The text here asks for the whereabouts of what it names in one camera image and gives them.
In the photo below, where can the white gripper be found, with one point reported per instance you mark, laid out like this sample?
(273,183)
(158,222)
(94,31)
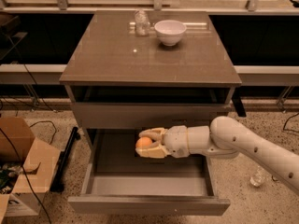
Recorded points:
(176,139)

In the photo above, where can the orange fruit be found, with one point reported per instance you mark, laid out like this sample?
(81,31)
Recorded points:
(143,142)

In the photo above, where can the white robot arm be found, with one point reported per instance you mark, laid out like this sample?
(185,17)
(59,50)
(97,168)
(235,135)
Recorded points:
(223,138)

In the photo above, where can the open grey middle drawer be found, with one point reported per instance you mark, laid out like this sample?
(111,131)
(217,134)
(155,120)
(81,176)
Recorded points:
(117,181)

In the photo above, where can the closed grey top drawer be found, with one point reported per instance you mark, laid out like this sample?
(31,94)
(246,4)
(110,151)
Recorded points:
(129,116)

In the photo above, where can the grey drawer cabinet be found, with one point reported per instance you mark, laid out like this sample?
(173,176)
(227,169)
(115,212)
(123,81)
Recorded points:
(114,65)

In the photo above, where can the clear glass on floor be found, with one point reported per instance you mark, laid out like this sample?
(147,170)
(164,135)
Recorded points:
(258,178)

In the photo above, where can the black bar on floor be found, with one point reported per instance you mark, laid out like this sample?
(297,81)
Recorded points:
(57,183)

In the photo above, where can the white ceramic bowl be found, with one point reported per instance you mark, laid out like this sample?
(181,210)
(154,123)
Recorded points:
(170,32)

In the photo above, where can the clear plastic bottle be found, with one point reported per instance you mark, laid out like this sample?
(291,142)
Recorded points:
(142,23)

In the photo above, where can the cardboard box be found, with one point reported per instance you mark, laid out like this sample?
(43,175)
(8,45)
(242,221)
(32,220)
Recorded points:
(28,165)

